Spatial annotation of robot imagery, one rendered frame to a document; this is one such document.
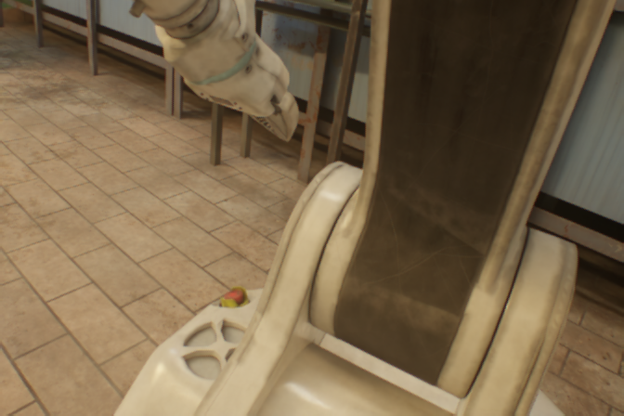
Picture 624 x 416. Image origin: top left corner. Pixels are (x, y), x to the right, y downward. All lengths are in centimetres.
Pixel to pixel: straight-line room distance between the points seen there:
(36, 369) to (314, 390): 79
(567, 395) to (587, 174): 57
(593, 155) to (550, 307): 106
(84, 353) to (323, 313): 79
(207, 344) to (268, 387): 22
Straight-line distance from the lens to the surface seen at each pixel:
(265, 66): 44
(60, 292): 127
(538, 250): 38
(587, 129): 138
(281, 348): 39
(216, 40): 39
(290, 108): 50
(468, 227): 34
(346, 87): 131
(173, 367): 58
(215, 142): 182
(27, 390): 108
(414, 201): 34
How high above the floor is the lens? 80
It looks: 26 degrees down
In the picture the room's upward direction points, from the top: 9 degrees clockwise
